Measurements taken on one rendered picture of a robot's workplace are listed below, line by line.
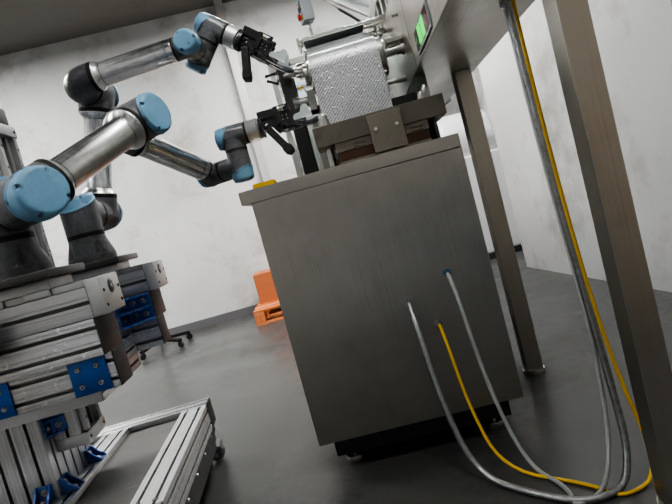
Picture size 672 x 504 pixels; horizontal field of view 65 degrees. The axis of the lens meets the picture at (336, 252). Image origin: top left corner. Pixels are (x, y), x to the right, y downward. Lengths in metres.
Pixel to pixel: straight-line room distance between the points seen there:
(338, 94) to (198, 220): 3.77
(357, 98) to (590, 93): 0.89
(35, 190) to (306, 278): 0.74
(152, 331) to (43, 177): 0.71
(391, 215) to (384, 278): 0.19
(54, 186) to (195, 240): 4.20
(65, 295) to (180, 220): 4.17
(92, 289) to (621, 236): 1.13
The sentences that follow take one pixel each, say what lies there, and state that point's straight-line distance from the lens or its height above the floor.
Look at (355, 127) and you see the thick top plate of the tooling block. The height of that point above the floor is 1.00.
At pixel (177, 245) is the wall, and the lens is 5.51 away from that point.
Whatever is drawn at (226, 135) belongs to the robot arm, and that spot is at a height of 1.11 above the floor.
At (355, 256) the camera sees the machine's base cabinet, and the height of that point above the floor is 0.63.
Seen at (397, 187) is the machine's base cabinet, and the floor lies 0.79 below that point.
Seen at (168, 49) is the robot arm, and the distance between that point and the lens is 1.85.
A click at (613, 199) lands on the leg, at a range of 1.16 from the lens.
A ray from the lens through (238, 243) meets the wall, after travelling 5.42.
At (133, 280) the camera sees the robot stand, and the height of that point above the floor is 0.73.
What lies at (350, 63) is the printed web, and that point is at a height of 1.23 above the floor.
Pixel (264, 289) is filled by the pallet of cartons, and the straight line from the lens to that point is 4.95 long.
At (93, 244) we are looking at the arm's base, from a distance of 1.88.
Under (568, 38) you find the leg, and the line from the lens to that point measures 1.16.
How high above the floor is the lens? 0.77
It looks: 4 degrees down
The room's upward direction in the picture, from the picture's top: 15 degrees counter-clockwise
